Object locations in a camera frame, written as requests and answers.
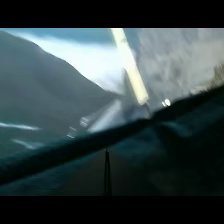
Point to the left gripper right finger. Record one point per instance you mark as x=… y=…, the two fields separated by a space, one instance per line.
x=125 y=181

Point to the dark green garment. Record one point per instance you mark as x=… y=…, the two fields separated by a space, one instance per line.
x=173 y=143

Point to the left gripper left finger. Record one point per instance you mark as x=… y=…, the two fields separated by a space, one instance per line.
x=90 y=181

